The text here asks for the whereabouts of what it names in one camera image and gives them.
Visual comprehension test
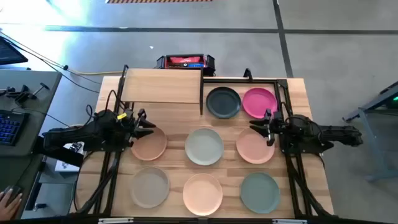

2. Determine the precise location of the black aluminium rig frame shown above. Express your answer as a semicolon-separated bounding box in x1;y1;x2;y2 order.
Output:
74;64;335;224

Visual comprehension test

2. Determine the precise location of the black desk clamp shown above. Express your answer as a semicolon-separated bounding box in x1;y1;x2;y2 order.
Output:
0;82;50;105

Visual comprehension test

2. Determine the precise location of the dark green plate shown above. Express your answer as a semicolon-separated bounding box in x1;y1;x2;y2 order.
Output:
205;86;242;119

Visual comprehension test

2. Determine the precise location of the white printed box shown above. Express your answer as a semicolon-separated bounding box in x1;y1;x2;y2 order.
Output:
54;141;85;173

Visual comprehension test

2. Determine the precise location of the grey desk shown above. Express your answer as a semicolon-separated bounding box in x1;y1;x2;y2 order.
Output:
0;68;63;224

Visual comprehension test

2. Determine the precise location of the salmon pink plate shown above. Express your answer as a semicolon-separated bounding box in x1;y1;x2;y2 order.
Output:
236;126;275;165

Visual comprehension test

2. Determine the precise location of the dark computer monitor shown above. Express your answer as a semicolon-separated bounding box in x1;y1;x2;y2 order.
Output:
0;35;29;66

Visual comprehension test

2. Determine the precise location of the magenta plate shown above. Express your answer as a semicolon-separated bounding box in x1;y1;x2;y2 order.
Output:
242;87;278;119

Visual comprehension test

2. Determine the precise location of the terracotta plate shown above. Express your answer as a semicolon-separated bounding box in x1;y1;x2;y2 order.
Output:
130;126;168;162

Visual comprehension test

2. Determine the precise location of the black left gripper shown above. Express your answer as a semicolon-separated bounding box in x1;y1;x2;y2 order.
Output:
119;108;157;147

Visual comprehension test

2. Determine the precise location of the pale grey-green plate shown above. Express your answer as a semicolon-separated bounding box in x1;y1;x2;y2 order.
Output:
184;128;224;166

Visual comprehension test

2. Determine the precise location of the black slanted beam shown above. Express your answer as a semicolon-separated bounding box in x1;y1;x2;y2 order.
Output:
32;136;85;168

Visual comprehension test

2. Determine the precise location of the yellow floor cable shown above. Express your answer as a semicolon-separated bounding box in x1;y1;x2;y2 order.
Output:
67;68;124;77

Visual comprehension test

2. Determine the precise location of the red and black power box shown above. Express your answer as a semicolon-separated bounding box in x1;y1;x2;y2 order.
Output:
155;54;216;77

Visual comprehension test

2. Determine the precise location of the backlit black keyboard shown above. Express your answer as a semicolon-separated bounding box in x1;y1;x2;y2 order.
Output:
0;109;30;147

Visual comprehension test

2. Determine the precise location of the black computer mouse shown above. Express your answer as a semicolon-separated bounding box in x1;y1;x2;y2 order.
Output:
2;185;22;200

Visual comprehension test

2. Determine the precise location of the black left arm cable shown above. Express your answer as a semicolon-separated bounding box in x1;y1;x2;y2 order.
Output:
85;89;125;121

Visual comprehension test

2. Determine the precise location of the taupe plate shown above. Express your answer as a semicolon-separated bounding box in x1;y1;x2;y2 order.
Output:
129;166;171;209

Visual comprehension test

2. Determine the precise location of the person's hand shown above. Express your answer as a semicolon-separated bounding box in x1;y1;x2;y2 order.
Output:
0;186;24;222

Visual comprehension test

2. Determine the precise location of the peach plate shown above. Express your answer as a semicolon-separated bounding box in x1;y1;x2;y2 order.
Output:
182;172;224;217

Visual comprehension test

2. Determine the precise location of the silver metal bracket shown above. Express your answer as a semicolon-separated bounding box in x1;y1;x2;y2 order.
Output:
98;217;134;224
272;218;308;224

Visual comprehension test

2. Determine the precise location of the thin black floor cable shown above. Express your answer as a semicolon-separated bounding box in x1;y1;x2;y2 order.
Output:
0;30;103;94

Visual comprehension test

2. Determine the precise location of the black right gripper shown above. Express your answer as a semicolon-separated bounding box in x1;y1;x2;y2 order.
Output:
249;109;289;147

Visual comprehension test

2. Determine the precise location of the sage green plate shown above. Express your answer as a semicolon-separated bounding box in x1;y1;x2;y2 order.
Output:
239;171;281;215

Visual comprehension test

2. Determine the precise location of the grey metal cart frame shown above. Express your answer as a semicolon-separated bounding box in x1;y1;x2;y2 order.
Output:
341;81;398;183

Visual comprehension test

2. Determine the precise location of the wooden shelf with black legs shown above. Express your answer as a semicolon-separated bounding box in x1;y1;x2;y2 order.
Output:
120;67;205;116

